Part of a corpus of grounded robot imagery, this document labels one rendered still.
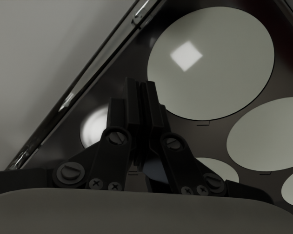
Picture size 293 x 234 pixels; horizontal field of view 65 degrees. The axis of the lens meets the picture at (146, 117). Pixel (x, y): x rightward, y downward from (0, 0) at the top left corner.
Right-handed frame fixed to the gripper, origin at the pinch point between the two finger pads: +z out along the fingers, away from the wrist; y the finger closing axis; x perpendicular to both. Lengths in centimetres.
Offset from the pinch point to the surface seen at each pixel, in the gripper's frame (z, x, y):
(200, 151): 6.9, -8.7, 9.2
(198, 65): 7.4, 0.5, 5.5
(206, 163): 6.7, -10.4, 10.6
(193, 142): 7.0, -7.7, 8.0
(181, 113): 7.4, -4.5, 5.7
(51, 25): 17.3, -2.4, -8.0
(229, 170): 6.3, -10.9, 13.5
